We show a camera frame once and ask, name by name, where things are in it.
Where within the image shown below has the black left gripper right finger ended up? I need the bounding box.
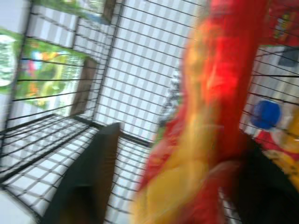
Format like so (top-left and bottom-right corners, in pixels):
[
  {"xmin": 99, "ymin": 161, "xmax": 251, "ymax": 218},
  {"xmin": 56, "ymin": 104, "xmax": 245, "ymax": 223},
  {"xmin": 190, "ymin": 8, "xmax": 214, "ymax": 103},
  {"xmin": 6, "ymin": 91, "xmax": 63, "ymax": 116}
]
[{"xmin": 230, "ymin": 134, "xmax": 299, "ymax": 224}]

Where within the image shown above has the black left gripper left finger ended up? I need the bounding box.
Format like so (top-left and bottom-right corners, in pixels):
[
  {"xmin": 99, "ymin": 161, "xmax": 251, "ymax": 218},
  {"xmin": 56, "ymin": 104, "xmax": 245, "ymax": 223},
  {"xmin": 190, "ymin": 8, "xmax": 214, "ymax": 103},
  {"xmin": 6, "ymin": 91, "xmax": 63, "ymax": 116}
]
[{"xmin": 41, "ymin": 122, "xmax": 121, "ymax": 224}]

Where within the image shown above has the yellow red blue snack bag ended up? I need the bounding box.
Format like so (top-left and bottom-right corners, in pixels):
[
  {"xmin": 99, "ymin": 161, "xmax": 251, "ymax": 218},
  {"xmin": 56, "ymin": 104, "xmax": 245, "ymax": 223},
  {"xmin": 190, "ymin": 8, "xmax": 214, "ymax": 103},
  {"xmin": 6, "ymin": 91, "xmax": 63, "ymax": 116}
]
[{"xmin": 249, "ymin": 99, "xmax": 299, "ymax": 187}]

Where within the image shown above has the green cereal box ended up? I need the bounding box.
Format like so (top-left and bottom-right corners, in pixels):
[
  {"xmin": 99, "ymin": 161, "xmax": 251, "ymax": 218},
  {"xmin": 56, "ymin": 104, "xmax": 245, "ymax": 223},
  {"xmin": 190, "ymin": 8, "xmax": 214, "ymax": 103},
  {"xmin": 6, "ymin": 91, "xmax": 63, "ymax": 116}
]
[{"xmin": 0, "ymin": 29, "xmax": 98, "ymax": 117}]

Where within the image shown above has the green box at top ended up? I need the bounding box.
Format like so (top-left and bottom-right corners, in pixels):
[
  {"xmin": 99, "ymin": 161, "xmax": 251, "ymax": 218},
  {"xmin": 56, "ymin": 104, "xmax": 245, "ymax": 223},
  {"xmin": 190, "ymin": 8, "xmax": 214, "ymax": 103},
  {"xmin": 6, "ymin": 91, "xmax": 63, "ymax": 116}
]
[{"xmin": 35, "ymin": 0, "xmax": 117, "ymax": 25}]

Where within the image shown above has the black wire rack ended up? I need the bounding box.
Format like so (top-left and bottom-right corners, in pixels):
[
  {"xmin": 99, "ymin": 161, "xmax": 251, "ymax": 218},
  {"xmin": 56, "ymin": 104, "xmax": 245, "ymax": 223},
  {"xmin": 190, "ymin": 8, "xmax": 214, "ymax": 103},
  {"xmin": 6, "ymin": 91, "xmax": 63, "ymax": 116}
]
[{"xmin": 0, "ymin": 0, "xmax": 299, "ymax": 224}]

